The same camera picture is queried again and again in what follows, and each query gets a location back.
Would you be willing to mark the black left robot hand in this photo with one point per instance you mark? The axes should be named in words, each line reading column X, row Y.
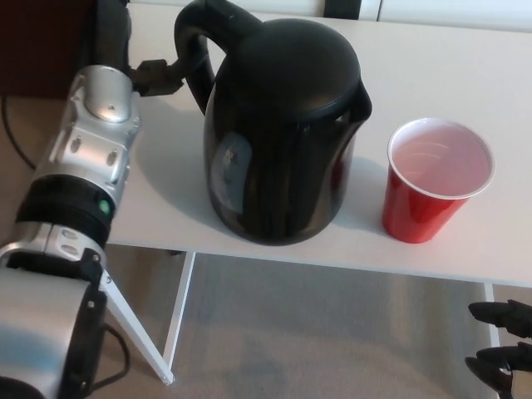
column 112, row 37

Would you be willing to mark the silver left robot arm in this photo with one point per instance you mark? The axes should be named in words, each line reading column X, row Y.
column 104, row 95

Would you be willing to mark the white cabinet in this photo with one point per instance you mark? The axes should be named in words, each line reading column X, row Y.
column 457, row 8

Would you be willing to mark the dark brown wooden door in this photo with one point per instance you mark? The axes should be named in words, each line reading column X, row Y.
column 41, row 41

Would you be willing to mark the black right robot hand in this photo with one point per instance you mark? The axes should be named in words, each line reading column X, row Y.
column 519, row 320

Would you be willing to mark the red plastic cup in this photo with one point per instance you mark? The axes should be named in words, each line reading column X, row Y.
column 415, row 216

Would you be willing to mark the white metal frame table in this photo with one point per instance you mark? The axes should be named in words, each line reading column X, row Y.
column 436, row 62

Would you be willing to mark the black electric kettle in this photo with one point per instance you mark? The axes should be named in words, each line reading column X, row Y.
column 291, row 166

